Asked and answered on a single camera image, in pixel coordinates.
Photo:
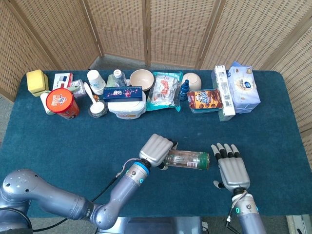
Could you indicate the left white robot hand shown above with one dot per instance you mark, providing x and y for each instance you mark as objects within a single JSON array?
[{"x": 156, "y": 148}]

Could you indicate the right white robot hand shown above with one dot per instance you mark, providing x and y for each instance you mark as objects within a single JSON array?
[{"x": 234, "y": 170}]

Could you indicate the clear plastic bottle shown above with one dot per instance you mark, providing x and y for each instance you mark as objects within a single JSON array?
[{"x": 192, "y": 160}]

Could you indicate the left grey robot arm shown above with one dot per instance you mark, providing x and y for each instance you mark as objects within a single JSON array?
[{"x": 61, "y": 197}]

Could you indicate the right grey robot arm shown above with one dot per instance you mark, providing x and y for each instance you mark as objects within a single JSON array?
[{"x": 249, "y": 214}]

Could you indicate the white plastic detergent tub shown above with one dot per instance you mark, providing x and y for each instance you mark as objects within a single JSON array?
[{"x": 126, "y": 109}]

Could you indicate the green white tissue box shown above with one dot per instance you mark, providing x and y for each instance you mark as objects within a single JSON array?
[{"x": 226, "y": 118}]

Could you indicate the teal clear snack bag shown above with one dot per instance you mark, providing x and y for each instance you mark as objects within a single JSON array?
[{"x": 164, "y": 91}]

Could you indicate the dark teal table cloth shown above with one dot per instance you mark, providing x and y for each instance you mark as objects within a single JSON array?
[{"x": 97, "y": 146}]

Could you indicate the long navy blue box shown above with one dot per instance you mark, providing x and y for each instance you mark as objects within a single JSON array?
[{"x": 123, "y": 94}]

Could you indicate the blue spray bottle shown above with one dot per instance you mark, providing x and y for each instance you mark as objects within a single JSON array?
[{"x": 184, "y": 91}]

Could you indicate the small patterned dark bowl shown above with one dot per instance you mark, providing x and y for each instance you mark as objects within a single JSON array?
[{"x": 101, "y": 114}]

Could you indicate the Hello Panda cookie box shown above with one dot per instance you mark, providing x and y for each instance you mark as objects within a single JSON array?
[{"x": 204, "y": 98}]

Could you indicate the grey robot torso base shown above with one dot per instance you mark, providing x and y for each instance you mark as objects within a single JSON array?
[{"x": 158, "y": 225}]

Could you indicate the upside down beige bowl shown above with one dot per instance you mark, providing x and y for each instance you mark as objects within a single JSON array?
[{"x": 193, "y": 79}]

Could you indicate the long white carton box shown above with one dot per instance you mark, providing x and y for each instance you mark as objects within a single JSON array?
[{"x": 224, "y": 90}]

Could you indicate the blue white tissue pack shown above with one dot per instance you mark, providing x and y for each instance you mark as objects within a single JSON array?
[{"x": 243, "y": 90}]

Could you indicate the clear water bottle white cap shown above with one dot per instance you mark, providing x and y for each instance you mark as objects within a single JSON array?
[{"x": 117, "y": 75}]

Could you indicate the stack of white paper cups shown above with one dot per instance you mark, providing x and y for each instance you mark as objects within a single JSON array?
[{"x": 95, "y": 79}]

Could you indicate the small clear plastic box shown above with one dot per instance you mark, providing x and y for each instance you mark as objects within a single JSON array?
[{"x": 80, "y": 83}]

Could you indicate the red snack canister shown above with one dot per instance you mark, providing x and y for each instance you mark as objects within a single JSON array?
[{"x": 62, "y": 102}]

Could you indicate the small red white box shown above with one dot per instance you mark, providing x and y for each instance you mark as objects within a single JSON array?
[{"x": 62, "y": 79}]

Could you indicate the wicker folding screen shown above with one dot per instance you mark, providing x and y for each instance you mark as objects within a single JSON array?
[{"x": 178, "y": 31}]

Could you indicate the pale green white cylinder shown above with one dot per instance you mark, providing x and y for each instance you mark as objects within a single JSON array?
[{"x": 44, "y": 102}]

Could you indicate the yellow green sponge block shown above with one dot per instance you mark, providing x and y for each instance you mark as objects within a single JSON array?
[{"x": 36, "y": 80}]

